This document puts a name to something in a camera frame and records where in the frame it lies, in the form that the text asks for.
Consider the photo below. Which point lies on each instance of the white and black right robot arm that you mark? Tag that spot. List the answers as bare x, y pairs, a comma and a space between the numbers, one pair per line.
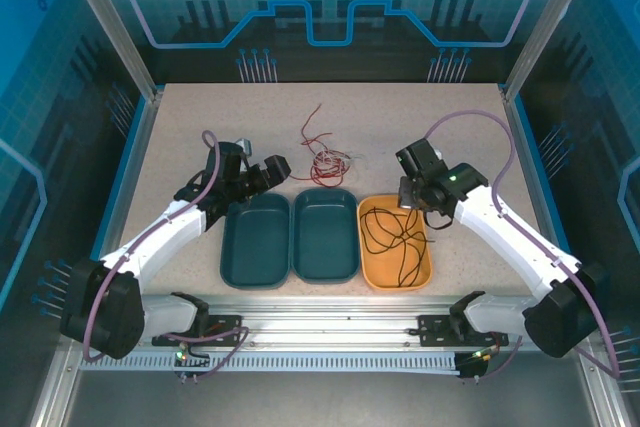
505, 232

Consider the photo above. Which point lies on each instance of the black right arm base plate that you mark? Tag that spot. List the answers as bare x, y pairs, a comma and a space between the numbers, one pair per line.
432, 329

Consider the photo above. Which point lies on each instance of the orange plastic tray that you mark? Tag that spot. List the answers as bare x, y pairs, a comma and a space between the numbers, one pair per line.
372, 267

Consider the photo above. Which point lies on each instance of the aluminium frame post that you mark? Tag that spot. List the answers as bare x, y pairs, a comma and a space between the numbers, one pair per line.
550, 22
107, 22

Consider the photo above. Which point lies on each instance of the aluminium side rail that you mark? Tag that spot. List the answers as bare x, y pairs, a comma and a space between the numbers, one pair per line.
537, 172
127, 187

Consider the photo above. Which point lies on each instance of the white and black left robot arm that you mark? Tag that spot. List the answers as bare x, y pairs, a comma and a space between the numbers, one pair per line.
160, 242

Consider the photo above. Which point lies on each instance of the teal plastic tray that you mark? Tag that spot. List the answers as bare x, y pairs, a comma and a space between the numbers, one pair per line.
256, 242
325, 237

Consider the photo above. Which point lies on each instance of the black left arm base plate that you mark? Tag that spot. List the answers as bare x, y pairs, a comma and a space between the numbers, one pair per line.
225, 322

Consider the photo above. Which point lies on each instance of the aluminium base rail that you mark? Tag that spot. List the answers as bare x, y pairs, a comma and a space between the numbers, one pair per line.
325, 319

